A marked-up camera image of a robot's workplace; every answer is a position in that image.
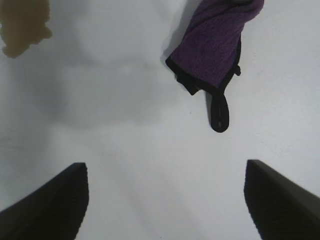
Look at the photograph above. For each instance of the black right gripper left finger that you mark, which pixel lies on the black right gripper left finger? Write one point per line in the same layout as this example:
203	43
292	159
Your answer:
50	205

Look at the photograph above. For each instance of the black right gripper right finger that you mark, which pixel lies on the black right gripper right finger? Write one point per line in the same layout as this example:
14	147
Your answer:
282	210

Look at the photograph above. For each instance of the purple cloth with black trim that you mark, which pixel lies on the purple cloth with black trim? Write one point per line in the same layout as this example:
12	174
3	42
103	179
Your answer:
212	45

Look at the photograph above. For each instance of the brown liquid spill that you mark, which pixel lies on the brown liquid spill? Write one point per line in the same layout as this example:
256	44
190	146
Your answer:
22	27

